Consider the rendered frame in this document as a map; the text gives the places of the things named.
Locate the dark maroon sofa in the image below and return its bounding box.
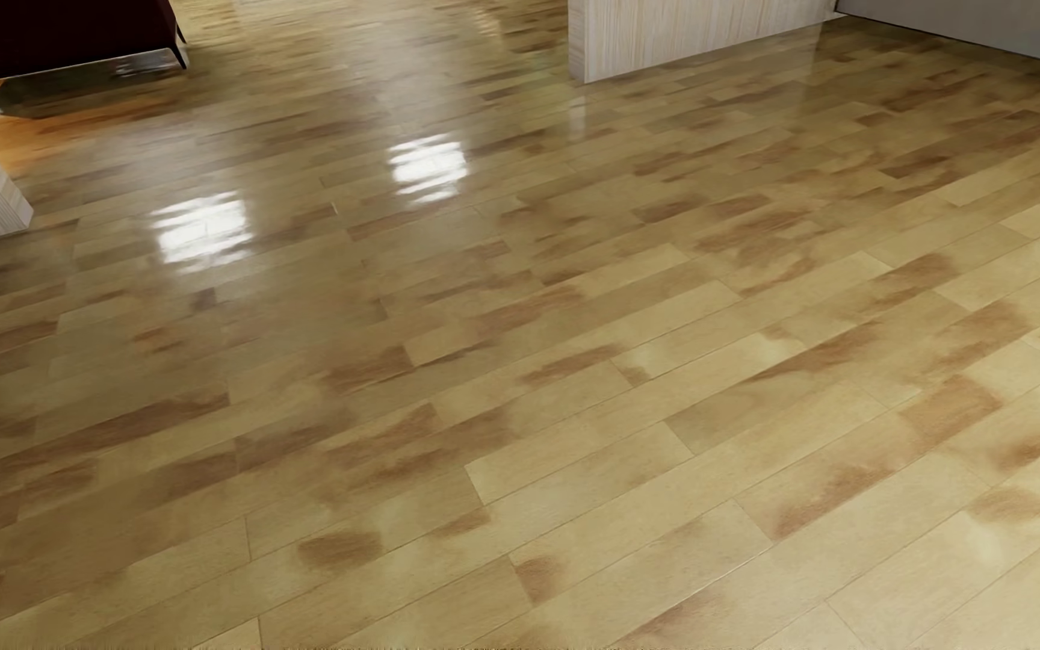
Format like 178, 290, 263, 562
0, 0, 190, 110

